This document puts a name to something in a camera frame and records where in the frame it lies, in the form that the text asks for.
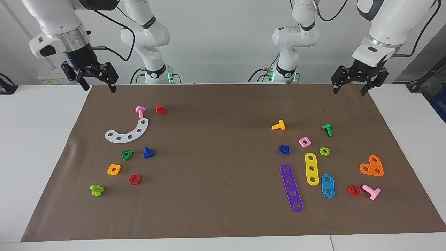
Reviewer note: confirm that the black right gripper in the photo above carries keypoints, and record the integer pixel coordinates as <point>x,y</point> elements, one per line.
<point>83,62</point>

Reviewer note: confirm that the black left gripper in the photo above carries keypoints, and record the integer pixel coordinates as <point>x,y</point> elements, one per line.
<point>363,71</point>

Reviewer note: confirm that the blue triangle-head toy bolt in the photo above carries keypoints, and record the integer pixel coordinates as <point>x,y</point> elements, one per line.
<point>148,153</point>

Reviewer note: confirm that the blue square toy nut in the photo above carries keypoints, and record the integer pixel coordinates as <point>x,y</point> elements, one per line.
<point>281,152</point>

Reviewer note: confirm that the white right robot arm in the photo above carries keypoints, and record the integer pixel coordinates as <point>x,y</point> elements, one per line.
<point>55,14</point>

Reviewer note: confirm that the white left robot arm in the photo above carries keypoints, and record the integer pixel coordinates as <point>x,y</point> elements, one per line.
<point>390,24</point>

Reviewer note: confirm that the green plastic toy bolt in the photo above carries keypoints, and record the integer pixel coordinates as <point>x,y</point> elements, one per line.
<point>328,129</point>

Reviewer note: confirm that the pink plastic toy bolt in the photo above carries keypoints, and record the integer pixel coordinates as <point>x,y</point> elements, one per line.
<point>373,192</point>
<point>140,112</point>

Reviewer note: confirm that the white electrical box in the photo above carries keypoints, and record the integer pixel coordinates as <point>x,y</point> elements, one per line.
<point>48,79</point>

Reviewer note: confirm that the white curved five-hole strip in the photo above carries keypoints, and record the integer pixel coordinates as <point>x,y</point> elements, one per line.
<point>124,138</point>

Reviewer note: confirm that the grey partition panel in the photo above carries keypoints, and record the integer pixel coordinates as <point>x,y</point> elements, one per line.
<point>409,71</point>

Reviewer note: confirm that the red plastic toy bolt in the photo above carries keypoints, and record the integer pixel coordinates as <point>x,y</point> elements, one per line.
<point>160,110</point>

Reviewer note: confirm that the black pole stand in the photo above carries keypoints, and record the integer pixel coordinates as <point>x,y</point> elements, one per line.
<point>416,85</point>

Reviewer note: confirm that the lime green cross nut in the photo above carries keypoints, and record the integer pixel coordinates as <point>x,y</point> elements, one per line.
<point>327,154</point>

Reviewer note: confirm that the pink square toy nut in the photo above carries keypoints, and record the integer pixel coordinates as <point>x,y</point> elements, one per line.
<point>301,143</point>

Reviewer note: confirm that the green triangular toy nut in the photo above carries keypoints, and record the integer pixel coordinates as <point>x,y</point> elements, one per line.
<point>124,157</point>

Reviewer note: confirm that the orange plastic toy bolt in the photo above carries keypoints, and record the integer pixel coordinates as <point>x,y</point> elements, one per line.
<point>280,126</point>

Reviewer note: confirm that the orange heart-shaped toy plate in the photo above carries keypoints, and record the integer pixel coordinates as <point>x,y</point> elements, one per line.
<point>372,167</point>

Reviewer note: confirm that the yellow three-hole toy strip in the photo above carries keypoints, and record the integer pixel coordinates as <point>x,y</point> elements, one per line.
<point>311,163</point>

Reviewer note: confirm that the orange square toy nut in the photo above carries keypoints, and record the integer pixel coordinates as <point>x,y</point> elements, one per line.
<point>109,171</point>

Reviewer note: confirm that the blue crate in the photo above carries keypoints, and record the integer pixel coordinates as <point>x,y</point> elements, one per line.
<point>439,104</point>

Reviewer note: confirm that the blue two-hole toy strip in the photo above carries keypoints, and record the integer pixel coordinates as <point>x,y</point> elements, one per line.
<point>328,185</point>

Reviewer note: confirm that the red hexagonal toy nut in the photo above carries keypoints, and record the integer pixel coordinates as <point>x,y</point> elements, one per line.
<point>349,192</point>
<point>130,182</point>

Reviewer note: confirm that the lime green cross-head bolt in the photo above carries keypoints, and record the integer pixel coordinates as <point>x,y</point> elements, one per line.
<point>97,191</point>

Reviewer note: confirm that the purple four-hole toy strip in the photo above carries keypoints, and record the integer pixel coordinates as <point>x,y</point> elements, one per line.
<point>291,187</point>

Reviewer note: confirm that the brown table mat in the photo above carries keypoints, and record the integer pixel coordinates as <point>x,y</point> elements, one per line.
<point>209,195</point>

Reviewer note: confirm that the black clamp mount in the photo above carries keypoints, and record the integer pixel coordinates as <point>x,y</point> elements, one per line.
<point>7,89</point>

